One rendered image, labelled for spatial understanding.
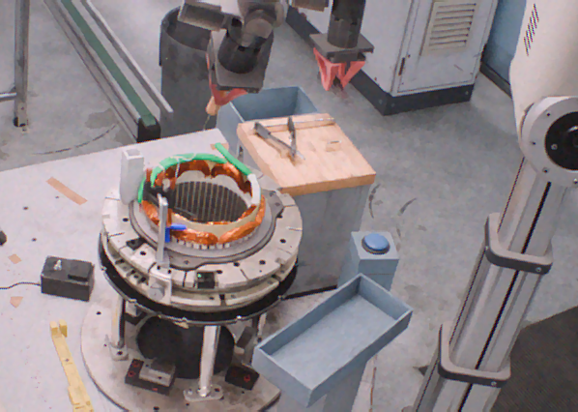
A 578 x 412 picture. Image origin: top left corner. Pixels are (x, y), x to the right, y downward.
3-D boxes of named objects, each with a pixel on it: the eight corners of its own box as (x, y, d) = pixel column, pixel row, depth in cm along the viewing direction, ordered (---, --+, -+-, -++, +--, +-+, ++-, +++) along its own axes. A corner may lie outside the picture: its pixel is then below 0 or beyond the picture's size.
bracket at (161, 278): (152, 289, 144) (154, 264, 141) (174, 297, 144) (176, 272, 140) (147, 297, 143) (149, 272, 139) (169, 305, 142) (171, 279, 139)
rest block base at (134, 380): (132, 363, 164) (132, 357, 163) (176, 375, 163) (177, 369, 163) (124, 383, 160) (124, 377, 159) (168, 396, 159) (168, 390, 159)
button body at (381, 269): (332, 361, 175) (360, 258, 159) (324, 334, 180) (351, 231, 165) (367, 360, 176) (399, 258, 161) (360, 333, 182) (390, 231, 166)
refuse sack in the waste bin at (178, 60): (134, 93, 340) (143, 8, 318) (230, 77, 358) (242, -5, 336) (178, 153, 315) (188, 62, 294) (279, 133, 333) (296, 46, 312)
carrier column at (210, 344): (193, 390, 161) (204, 305, 149) (207, 387, 162) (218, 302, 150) (198, 400, 160) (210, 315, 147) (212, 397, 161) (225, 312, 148)
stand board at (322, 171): (236, 133, 181) (238, 123, 179) (326, 122, 189) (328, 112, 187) (279, 198, 167) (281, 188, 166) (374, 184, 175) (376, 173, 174)
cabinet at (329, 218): (221, 240, 197) (237, 134, 181) (303, 225, 204) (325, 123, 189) (259, 305, 184) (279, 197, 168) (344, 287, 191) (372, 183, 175)
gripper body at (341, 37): (306, 44, 168) (312, 7, 164) (356, 39, 172) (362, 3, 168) (323, 61, 164) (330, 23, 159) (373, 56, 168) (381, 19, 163)
